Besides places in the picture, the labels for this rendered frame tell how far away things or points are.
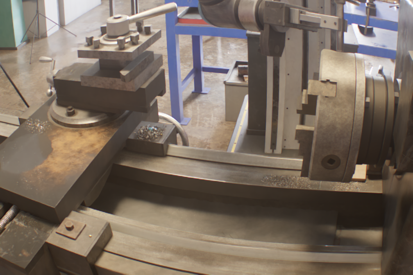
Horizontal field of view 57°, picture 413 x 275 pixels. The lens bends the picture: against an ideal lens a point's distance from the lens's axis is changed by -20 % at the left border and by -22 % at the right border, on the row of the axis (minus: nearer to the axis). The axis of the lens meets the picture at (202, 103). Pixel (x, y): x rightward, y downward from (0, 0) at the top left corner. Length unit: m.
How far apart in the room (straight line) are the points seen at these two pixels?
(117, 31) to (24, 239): 0.58
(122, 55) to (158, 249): 0.46
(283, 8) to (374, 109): 0.26
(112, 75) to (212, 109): 2.14
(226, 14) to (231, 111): 2.08
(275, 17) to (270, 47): 0.09
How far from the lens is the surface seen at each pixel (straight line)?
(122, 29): 1.11
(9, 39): 5.39
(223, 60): 4.01
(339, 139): 0.73
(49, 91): 1.33
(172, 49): 2.84
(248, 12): 0.92
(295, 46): 1.94
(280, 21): 0.84
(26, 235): 0.95
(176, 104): 2.99
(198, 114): 3.14
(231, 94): 2.96
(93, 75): 1.13
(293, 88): 2.02
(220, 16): 0.98
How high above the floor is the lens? 1.49
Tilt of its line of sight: 27 degrees down
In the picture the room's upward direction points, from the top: 3 degrees counter-clockwise
